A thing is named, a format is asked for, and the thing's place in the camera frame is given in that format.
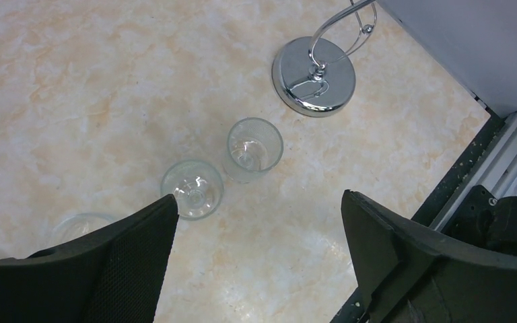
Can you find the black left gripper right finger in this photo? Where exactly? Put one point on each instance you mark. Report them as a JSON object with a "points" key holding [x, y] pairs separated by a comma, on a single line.
{"points": [[407, 272]]}

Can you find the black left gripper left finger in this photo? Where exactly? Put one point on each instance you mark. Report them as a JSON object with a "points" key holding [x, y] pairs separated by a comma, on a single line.
{"points": [[113, 274]]}

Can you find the etched wine glass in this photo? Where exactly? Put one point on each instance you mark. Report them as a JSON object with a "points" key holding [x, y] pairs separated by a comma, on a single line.
{"points": [[196, 186], [254, 146]]}

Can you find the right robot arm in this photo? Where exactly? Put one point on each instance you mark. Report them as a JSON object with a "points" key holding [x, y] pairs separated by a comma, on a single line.
{"points": [[486, 222]]}

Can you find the chrome wine glass rack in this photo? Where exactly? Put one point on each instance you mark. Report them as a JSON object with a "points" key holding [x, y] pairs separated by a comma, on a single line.
{"points": [[315, 77]]}

